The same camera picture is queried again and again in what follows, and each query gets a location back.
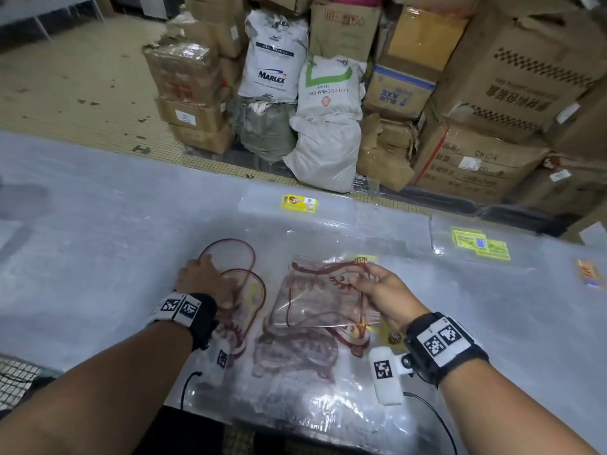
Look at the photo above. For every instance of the large checker-print cardboard box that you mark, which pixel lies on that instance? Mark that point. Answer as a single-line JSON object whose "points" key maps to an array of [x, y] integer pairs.
{"points": [[521, 66]]}

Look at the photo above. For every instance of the wide cardboard box with labels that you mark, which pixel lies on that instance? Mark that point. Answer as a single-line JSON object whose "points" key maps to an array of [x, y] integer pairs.
{"points": [[479, 161]]}

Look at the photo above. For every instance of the white wrist camera with marker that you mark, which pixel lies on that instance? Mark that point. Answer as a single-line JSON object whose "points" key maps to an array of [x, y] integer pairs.
{"points": [[386, 374], [220, 360]]}

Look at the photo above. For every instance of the small flat cardboard box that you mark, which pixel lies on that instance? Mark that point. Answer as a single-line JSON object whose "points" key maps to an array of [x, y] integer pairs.
{"points": [[201, 137]]}

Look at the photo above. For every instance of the black wristband with markers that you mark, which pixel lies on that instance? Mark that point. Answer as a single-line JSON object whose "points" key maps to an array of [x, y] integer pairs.
{"points": [[445, 345], [199, 317]]}

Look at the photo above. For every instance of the clear bag with red dragon print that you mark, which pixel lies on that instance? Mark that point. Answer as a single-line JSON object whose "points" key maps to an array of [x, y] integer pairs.
{"points": [[313, 293]]}

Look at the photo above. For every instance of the crumpled brown cardboard box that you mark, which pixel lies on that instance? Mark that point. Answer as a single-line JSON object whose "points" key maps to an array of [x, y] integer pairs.
{"points": [[384, 151]]}

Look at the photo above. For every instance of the grey metal table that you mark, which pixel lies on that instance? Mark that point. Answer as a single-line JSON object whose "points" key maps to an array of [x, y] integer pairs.
{"points": [[42, 7]]}

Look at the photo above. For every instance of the person's right thumb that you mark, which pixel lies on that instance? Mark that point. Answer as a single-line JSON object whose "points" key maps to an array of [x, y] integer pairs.
{"points": [[361, 280]]}

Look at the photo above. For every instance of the plastic-wrapped cardboard box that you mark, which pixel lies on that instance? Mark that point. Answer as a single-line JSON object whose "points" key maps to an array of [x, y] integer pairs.
{"points": [[564, 184]]}

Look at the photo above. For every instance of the person's right hand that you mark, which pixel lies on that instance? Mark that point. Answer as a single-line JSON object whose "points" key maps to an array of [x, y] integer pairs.
{"points": [[391, 298]]}

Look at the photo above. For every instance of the pile of clear printed bags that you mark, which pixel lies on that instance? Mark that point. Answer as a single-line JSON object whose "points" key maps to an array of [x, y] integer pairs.
{"points": [[294, 369]]}

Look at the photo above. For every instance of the clear bags with yellow-green labels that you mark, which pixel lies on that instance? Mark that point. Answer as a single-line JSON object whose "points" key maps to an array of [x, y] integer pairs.
{"points": [[481, 244]]}

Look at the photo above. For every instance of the clear bag with red loops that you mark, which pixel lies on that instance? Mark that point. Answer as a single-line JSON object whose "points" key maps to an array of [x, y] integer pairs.
{"points": [[249, 279]]}

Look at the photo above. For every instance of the tape-wrapped cardboard box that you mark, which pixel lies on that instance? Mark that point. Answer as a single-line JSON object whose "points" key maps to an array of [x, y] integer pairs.
{"points": [[182, 73]]}

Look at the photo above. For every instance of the plain white sack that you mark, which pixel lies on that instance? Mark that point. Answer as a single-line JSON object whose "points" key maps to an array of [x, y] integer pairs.
{"points": [[325, 151]]}

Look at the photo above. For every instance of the plain yellowish cardboard box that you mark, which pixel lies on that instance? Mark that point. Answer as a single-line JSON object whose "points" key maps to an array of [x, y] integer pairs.
{"points": [[429, 35]]}

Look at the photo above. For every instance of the cardboard box with red print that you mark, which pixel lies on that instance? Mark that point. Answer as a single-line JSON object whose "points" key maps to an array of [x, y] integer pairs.
{"points": [[344, 28]]}

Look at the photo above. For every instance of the clear bags with yellow label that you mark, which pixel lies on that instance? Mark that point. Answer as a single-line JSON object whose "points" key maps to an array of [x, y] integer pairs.
{"points": [[299, 203]]}

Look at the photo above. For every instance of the orange labelled packet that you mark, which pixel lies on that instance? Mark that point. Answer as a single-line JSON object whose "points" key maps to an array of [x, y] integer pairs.
{"points": [[592, 273]]}

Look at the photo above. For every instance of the person's right forearm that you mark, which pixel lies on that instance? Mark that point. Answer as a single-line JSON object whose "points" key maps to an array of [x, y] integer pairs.
{"points": [[512, 412]]}

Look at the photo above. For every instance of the person's black trousers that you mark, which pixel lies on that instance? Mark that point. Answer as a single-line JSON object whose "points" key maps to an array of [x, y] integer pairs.
{"points": [[199, 433]]}

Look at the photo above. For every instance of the person's left thumb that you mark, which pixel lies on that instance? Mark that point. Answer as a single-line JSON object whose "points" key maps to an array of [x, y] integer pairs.
{"points": [[228, 294]]}

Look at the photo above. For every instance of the cardboard box with blue print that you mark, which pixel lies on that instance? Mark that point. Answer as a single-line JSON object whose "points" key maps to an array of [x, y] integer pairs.
{"points": [[398, 92]]}

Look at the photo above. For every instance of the grey-green sack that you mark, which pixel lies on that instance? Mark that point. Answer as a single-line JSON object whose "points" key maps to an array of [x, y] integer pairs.
{"points": [[263, 130]]}

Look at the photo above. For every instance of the cardboard box with white label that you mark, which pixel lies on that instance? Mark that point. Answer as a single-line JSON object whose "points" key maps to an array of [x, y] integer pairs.
{"points": [[189, 116]]}

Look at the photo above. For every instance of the white sack with blue print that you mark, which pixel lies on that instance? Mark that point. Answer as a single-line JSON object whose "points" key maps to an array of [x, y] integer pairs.
{"points": [[272, 56]]}

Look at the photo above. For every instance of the person's left forearm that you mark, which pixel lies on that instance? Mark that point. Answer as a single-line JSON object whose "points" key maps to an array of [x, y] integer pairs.
{"points": [[95, 388]]}

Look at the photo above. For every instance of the white sack with green print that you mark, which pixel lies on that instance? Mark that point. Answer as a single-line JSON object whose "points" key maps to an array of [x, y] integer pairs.
{"points": [[329, 87]]}

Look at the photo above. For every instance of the person's left hand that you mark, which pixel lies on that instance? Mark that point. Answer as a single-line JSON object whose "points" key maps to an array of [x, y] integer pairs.
{"points": [[201, 281]]}

